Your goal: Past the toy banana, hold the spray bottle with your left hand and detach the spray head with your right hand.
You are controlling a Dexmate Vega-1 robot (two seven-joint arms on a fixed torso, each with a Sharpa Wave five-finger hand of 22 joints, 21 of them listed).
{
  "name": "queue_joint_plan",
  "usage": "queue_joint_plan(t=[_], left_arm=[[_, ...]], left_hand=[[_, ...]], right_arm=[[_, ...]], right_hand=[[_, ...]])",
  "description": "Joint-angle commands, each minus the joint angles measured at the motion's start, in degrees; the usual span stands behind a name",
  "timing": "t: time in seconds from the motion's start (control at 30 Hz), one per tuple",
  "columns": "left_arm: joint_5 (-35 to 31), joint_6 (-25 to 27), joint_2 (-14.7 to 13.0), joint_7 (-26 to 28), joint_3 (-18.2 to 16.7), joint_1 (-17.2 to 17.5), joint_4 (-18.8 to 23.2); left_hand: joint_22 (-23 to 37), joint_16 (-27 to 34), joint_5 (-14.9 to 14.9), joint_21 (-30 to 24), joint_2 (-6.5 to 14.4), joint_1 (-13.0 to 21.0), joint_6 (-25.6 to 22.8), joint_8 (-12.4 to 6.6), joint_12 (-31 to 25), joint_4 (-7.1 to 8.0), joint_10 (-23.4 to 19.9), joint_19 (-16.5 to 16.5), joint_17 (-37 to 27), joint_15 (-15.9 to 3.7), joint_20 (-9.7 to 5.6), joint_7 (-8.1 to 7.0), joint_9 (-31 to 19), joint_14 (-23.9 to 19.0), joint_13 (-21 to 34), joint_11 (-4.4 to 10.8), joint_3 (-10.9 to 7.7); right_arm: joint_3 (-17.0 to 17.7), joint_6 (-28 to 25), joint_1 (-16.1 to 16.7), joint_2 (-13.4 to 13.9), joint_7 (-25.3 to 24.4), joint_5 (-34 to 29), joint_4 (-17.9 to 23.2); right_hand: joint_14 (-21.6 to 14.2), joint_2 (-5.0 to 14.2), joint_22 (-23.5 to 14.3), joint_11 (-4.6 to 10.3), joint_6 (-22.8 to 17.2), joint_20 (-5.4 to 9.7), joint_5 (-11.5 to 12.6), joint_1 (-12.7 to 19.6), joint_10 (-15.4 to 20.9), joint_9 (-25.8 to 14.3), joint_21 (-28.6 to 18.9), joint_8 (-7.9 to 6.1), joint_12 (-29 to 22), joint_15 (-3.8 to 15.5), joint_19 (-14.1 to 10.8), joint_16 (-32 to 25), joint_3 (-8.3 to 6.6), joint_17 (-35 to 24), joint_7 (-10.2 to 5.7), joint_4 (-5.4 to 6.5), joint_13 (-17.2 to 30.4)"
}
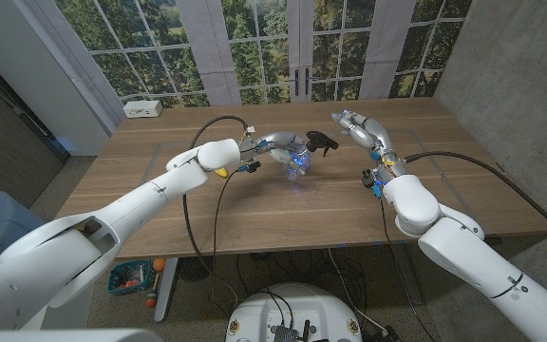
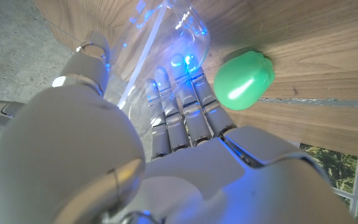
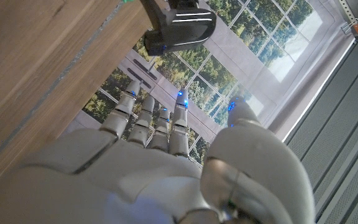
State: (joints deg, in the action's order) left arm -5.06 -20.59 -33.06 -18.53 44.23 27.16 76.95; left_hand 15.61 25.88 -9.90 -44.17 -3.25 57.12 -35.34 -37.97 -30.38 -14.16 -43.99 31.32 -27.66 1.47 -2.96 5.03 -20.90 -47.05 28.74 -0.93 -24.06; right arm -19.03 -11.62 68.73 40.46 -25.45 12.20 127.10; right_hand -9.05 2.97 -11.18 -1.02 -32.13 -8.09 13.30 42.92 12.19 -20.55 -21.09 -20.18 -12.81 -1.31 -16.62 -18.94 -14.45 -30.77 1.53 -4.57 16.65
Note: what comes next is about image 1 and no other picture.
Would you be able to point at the white robot torso base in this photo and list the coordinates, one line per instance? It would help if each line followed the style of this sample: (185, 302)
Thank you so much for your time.
(297, 304)

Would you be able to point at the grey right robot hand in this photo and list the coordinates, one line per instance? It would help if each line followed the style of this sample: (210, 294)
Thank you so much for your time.
(371, 130)

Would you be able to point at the orange toy maraca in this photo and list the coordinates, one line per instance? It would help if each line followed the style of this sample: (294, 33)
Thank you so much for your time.
(151, 299)

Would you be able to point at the teal toy basket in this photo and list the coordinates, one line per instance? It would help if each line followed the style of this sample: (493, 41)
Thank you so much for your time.
(128, 280)

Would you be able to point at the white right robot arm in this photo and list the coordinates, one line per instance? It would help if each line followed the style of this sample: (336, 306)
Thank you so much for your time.
(454, 247)

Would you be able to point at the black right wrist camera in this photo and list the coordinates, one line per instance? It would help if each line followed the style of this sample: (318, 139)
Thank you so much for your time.
(368, 179)

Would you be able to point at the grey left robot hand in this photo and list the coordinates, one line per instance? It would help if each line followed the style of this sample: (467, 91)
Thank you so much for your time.
(278, 138)

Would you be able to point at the black spray head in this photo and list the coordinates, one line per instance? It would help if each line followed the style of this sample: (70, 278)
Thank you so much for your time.
(318, 140)

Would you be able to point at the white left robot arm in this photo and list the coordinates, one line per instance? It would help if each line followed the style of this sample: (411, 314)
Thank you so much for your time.
(136, 204)

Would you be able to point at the yellow toy banana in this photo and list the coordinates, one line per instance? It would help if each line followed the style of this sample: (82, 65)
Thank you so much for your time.
(221, 172)

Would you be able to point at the black round floor fan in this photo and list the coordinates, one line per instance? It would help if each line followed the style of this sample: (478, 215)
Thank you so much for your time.
(193, 271)

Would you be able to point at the printed window backdrop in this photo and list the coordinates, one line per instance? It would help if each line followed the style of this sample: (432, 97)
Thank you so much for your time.
(254, 47)

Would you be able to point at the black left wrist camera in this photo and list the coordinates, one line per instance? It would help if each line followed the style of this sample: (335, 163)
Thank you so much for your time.
(252, 167)

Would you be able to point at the white power strip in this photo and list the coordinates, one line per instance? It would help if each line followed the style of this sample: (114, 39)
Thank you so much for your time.
(142, 108)

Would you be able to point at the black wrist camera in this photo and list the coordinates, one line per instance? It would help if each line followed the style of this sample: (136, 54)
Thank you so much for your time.
(252, 167)
(368, 179)

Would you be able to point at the white table leg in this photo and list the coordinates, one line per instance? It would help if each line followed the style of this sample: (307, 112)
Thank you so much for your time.
(165, 294)

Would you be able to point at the grey table leg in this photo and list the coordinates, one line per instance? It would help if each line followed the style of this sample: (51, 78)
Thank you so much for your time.
(409, 275)

